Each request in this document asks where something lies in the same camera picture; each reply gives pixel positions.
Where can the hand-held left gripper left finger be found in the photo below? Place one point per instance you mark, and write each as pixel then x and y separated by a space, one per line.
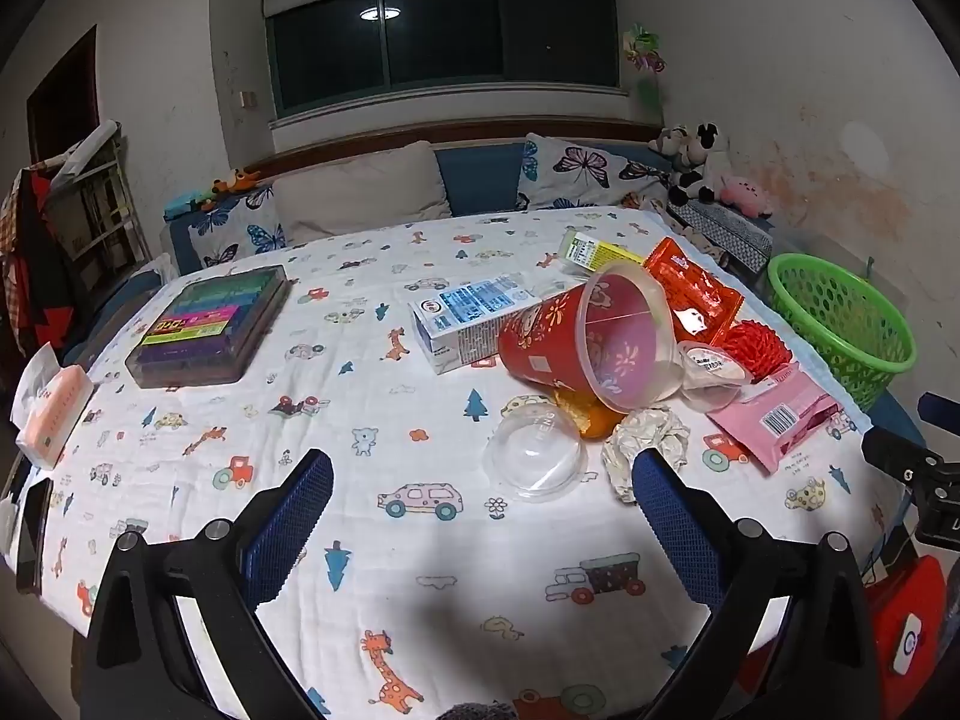
pixel 289 532

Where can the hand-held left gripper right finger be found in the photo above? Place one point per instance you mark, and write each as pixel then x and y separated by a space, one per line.
pixel 675 532

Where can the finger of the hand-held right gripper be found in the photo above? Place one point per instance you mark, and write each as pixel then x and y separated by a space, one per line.
pixel 941 414
pixel 892 454

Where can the green plastic basket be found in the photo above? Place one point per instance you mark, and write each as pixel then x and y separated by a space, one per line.
pixel 862 382

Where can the white paper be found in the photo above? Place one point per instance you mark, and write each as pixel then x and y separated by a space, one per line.
pixel 645 435

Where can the pink snack wrapper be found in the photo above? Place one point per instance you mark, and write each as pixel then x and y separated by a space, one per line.
pixel 780 420

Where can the orange fruit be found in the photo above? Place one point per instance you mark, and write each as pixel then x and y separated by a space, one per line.
pixel 592 424

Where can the clear dome lid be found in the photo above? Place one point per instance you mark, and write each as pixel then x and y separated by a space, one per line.
pixel 532 457

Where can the red mesh net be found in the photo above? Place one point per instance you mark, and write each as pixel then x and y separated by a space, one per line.
pixel 754 349

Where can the red plastic cup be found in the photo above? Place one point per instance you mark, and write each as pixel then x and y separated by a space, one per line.
pixel 540 352

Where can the orange snack bag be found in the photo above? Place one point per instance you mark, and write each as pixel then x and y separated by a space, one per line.
pixel 690 285

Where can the blue white milk carton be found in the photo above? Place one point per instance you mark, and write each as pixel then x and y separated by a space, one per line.
pixel 465 315

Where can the yellow green drink carton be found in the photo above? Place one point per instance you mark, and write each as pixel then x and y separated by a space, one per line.
pixel 600 251

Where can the person's left hand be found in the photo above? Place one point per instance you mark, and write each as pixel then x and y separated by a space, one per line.
pixel 480 712

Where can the red box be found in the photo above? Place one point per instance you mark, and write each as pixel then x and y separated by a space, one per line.
pixel 900 600

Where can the white cartoon printed blanket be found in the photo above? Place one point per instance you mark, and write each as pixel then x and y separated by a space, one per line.
pixel 420 405

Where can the clear storage bin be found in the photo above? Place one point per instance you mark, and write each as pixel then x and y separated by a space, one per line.
pixel 825 244

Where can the plastic case of coloured markers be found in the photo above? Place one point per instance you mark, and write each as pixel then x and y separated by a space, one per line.
pixel 202 322

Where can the black smartphone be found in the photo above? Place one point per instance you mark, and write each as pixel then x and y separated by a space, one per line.
pixel 34 532

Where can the pink tissue pack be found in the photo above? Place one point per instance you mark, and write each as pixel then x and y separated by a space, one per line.
pixel 56 412

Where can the grey patterned cushion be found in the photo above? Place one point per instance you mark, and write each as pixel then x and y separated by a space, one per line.
pixel 727 236

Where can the pink plush toy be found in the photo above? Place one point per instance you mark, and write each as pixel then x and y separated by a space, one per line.
pixel 746 195

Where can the small butterfly print pillow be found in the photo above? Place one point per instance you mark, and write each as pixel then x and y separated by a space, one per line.
pixel 232 229

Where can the small printed garment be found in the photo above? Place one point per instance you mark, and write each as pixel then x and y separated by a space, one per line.
pixel 645 201

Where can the teal plush toy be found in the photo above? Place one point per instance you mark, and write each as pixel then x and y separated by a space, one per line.
pixel 187 206

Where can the beige pillow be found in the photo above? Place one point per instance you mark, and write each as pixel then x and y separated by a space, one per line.
pixel 360 195

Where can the black white cow plush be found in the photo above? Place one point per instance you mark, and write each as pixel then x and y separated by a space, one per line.
pixel 694 165

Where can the orange plush toy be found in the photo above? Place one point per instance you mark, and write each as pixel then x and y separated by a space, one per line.
pixel 232 184

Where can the red black clothes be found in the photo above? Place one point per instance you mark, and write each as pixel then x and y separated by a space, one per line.
pixel 37 270

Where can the large butterfly print pillow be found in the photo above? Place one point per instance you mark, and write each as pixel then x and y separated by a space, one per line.
pixel 585 172

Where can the white shelf unit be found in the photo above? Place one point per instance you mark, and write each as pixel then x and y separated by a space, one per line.
pixel 105 210

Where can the wooden window ledge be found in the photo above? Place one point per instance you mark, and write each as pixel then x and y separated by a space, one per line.
pixel 315 152

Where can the blue upholstered bed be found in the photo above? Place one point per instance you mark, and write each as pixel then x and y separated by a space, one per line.
pixel 480 180

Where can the colourful pinwheel toy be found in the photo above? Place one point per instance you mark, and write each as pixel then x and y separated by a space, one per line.
pixel 643 52

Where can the dark brown door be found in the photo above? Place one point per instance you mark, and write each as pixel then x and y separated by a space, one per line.
pixel 64 105

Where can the dark window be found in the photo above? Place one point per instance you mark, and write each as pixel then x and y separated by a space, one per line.
pixel 450 37

